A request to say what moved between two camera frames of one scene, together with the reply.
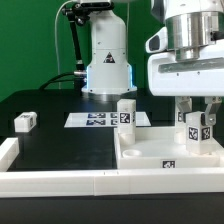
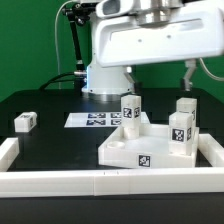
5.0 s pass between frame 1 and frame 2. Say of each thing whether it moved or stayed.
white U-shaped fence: stayed
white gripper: moved
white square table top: moved
